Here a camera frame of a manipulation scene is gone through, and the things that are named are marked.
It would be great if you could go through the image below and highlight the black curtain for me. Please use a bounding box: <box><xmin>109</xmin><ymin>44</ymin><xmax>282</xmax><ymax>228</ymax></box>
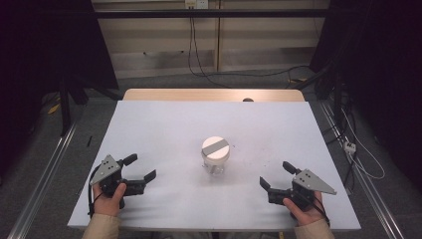
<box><xmin>310</xmin><ymin>0</ymin><xmax>422</xmax><ymax>193</ymax></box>
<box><xmin>0</xmin><ymin>0</ymin><xmax>119</xmax><ymax>187</ymax></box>

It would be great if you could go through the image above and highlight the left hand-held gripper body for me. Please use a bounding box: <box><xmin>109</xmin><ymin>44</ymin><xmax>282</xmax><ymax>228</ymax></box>
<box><xmin>90</xmin><ymin>154</ymin><xmax>147</xmax><ymax>209</ymax></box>

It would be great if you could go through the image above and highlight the white cable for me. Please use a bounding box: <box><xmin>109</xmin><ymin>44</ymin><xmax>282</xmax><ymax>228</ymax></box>
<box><xmin>340</xmin><ymin>109</ymin><xmax>386</xmax><ymax>181</ymax></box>

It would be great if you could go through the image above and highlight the person's left hand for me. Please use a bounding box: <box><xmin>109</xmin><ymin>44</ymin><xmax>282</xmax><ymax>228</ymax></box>
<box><xmin>92</xmin><ymin>181</ymin><xmax>127</xmax><ymax>218</ymax></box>

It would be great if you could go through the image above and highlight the black horizontal bar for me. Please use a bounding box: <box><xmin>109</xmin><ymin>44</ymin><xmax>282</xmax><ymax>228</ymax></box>
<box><xmin>94</xmin><ymin>9</ymin><xmax>332</xmax><ymax>19</ymax></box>

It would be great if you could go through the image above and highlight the white power strip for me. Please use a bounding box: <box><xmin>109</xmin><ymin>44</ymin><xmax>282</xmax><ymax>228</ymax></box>
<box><xmin>342</xmin><ymin>140</ymin><xmax>358</xmax><ymax>155</ymax></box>

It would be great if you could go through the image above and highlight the clear glass jar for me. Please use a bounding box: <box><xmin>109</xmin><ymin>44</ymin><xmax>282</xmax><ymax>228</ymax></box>
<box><xmin>202</xmin><ymin>155</ymin><xmax>229</xmax><ymax>176</ymax></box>

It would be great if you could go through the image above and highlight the white table board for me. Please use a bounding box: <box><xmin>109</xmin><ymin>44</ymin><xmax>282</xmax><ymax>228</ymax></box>
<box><xmin>67</xmin><ymin>100</ymin><xmax>362</xmax><ymax>232</ymax></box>

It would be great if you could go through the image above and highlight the aluminium floor rail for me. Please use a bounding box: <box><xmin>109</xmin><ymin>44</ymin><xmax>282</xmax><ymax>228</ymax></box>
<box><xmin>318</xmin><ymin>99</ymin><xmax>406</xmax><ymax>239</ymax></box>
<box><xmin>6</xmin><ymin>121</ymin><xmax>78</xmax><ymax>239</ymax></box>

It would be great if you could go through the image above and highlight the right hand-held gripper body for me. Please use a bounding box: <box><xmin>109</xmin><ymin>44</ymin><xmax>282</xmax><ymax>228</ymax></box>
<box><xmin>268</xmin><ymin>168</ymin><xmax>337</xmax><ymax>212</ymax></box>

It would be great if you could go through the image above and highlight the wooden table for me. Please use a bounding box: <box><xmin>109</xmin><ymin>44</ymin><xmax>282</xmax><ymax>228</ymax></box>
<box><xmin>122</xmin><ymin>88</ymin><xmax>306</xmax><ymax>103</ymax></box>

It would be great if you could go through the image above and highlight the person's right hand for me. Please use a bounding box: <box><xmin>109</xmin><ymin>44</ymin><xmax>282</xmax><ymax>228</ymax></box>
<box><xmin>282</xmin><ymin>191</ymin><xmax>325</xmax><ymax>227</ymax></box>

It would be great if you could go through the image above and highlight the black hanging cable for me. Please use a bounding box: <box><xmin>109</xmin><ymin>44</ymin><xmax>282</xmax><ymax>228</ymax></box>
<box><xmin>187</xmin><ymin>16</ymin><xmax>231</xmax><ymax>90</ymax></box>

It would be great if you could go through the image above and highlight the black floor cable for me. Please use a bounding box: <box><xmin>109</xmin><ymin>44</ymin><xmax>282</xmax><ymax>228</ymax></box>
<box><xmin>198</xmin><ymin>64</ymin><xmax>312</xmax><ymax>81</ymax></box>

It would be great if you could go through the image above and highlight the black metal stand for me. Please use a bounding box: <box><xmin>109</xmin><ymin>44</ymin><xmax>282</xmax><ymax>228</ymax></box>
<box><xmin>292</xmin><ymin>61</ymin><xmax>347</xmax><ymax>135</ymax></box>
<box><xmin>59</xmin><ymin>74</ymin><xmax>124</xmax><ymax>137</ymax></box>

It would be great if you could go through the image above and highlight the right hand-held gripper black cable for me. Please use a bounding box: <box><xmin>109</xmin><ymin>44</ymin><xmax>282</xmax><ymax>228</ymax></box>
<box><xmin>310</xmin><ymin>193</ymin><xmax>331</xmax><ymax>227</ymax></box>

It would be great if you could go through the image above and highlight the white wall socket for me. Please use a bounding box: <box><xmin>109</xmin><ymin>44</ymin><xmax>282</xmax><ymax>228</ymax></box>
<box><xmin>184</xmin><ymin>0</ymin><xmax>209</xmax><ymax>10</ymax></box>

